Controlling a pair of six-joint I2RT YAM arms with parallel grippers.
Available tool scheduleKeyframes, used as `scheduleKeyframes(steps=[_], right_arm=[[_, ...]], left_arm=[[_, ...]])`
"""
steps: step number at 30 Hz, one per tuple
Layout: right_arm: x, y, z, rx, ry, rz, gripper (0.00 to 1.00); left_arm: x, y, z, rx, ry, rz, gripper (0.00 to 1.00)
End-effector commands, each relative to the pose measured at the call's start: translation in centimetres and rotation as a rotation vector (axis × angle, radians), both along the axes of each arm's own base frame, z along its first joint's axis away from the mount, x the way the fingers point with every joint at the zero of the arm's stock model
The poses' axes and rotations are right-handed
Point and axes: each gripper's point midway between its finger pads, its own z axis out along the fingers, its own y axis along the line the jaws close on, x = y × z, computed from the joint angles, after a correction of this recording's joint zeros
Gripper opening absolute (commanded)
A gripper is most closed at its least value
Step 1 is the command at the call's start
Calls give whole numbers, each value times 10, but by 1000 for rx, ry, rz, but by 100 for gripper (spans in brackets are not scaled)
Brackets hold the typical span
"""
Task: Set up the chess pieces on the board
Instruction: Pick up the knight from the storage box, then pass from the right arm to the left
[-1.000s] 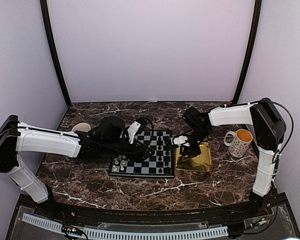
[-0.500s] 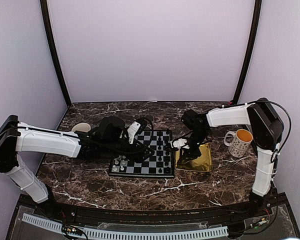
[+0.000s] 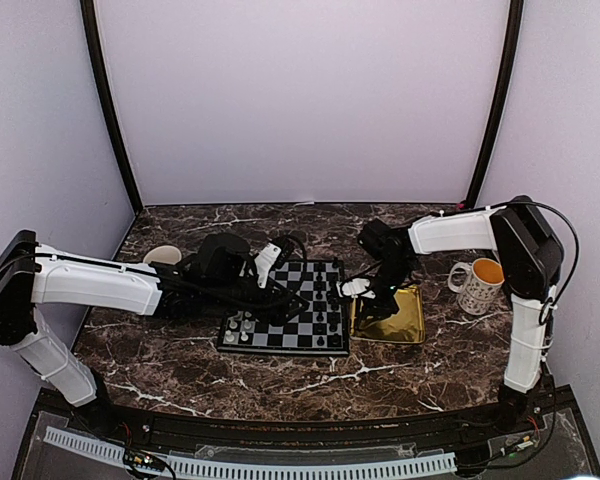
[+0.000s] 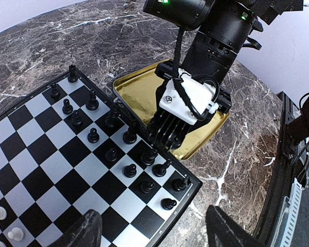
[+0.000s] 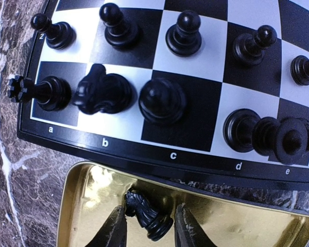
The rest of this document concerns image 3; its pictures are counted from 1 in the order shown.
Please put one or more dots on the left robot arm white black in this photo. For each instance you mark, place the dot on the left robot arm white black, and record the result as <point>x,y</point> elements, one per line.
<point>221,277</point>

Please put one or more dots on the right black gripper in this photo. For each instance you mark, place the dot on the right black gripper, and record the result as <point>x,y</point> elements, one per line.
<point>382,310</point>

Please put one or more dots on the yellow inside cactus mug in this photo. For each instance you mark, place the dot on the yellow inside cactus mug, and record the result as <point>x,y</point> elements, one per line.
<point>476,284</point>

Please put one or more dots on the black pawn corner square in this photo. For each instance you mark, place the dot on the black pawn corner square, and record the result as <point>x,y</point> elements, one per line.
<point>320,341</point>

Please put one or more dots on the left black frame post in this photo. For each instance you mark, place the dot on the left black frame post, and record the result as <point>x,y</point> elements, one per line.
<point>99,71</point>

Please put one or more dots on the white slotted cable duct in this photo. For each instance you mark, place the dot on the white slotted cable duct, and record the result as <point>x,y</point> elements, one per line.
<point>181,467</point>

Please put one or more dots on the black white chess board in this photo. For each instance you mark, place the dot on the black white chess board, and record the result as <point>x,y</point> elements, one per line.
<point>243,333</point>

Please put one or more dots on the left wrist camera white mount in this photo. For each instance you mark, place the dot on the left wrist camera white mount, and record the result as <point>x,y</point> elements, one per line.
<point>265,261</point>

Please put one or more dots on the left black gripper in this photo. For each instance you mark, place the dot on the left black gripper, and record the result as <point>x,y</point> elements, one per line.
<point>279,317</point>

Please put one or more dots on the black front rail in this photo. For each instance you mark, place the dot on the black front rail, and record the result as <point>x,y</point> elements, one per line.
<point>156,428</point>

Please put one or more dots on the gold metal tray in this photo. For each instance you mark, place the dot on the gold metal tray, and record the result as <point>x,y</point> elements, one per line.
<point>406,325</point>

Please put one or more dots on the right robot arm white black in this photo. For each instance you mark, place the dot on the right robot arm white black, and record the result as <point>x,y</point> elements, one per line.
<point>528,263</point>

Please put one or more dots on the tall cactus print mug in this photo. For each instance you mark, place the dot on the tall cactus print mug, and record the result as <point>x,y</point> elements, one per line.
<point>167,254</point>

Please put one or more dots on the right black frame post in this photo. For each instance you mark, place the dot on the right black frame post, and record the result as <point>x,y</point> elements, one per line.
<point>501,88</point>

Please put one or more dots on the black frame post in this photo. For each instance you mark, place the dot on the black frame post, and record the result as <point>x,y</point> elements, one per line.
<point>99,71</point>
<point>501,88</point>

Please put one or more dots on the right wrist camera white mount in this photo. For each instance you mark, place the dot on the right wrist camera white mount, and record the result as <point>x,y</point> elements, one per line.
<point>357,287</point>

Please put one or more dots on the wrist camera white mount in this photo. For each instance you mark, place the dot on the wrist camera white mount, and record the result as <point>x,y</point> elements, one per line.
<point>265,261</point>
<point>357,287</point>

